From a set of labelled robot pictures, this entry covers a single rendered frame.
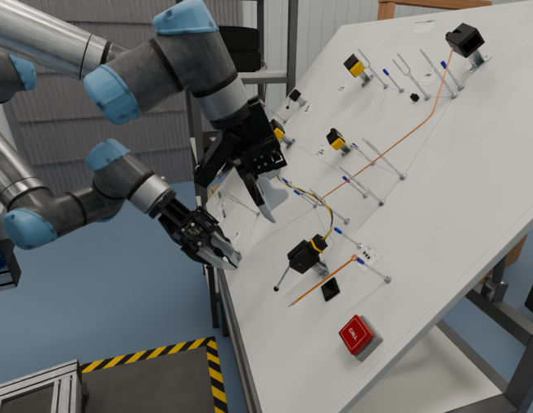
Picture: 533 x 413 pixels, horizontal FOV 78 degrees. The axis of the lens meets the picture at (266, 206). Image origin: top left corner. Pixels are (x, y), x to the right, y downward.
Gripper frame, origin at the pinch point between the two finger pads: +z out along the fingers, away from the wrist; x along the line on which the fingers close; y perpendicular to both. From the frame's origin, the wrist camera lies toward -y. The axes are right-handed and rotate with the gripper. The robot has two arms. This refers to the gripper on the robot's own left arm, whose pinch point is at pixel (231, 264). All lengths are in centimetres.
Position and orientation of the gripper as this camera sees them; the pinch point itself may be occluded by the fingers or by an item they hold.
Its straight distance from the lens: 72.8
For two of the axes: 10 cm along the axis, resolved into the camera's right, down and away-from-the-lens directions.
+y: 3.7, -1.9, -9.1
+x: 5.7, -7.3, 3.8
